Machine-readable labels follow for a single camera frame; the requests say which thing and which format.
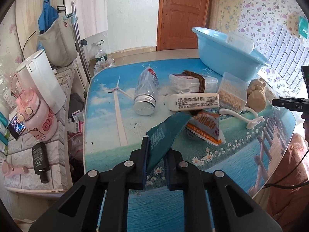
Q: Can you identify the green foil packet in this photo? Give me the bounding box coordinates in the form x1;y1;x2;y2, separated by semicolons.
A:
146;112;191;174

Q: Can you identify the clear bottle silver cap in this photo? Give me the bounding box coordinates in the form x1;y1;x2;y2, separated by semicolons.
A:
133;67;159;116

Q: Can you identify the clear plastic box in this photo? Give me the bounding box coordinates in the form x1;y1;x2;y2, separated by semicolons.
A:
226;31;254;54

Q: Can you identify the right hand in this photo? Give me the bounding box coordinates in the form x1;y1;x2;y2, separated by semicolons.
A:
301;113;309;142

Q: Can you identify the white razor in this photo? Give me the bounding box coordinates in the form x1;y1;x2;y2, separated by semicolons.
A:
219;108;265;129

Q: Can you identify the orange snack packet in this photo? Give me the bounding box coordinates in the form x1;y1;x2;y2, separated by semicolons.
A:
185;110;226;146

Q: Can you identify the clear toothpick box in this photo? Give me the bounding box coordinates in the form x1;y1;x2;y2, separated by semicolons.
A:
217;72;247;113

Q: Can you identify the white rectangular package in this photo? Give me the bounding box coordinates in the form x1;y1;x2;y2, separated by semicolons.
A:
168;93;219;112

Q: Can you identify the black cosmetic bottle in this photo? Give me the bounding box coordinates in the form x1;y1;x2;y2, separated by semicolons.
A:
32;142;49;184

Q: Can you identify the light blue plastic basin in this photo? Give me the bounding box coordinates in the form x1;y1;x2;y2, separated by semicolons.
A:
192;27;271;82

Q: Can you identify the pink cartoon cup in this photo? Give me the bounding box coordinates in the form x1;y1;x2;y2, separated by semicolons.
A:
16;88;58;141

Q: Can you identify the water bottle on floor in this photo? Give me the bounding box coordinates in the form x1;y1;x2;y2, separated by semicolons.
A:
94;40;107;71

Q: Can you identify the pink handheld device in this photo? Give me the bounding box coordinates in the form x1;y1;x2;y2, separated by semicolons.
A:
2;162;28;178

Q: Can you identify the smartphone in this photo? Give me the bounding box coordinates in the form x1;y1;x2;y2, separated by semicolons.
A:
7;115;26;140

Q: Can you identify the white electric kettle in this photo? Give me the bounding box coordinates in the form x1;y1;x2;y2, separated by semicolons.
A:
15;49;66;114

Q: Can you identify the metal rack pole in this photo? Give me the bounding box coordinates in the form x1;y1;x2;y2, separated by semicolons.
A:
71;1;92;84

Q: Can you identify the grey tote bag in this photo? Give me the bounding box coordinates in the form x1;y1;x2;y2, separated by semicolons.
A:
37;13;77;67

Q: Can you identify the wooden door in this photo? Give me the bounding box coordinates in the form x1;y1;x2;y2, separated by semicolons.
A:
156;0;210;51

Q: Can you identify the blue hanging bag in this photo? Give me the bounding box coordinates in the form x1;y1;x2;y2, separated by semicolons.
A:
38;0;58;34

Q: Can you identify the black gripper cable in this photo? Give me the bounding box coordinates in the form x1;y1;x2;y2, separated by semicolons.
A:
262;147;309;190

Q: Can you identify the floss box with hair tie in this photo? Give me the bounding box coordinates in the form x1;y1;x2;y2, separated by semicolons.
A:
169;71;218;93

